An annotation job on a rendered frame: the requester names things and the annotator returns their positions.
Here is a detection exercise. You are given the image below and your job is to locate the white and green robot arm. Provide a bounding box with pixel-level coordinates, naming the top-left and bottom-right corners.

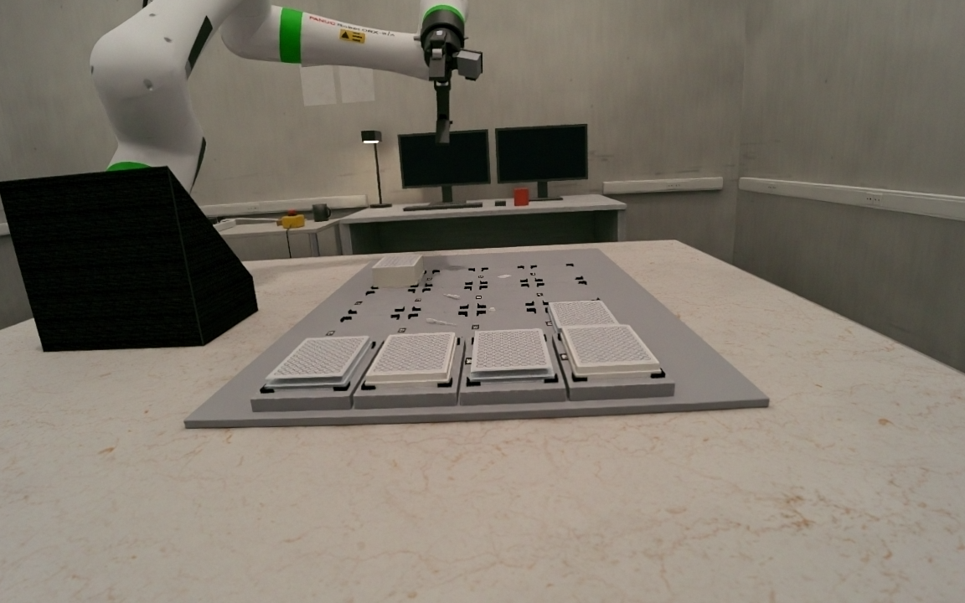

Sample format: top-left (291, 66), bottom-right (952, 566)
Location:
top-left (90, 0), bottom-right (483, 194)

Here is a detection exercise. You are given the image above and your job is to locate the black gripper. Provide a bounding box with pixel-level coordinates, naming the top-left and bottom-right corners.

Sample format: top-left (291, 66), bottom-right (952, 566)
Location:
top-left (424, 28), bottom-right (461, 146)

